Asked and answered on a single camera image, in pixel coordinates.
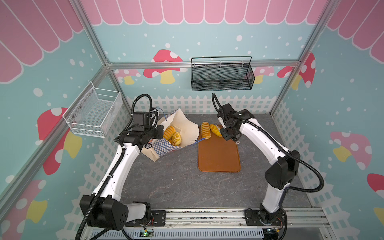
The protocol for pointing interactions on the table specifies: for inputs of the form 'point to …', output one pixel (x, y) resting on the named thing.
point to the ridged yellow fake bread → (205, 130)
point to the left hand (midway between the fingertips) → (160, 131)
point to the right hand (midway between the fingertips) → (228, 133)
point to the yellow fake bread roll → (168, 132)
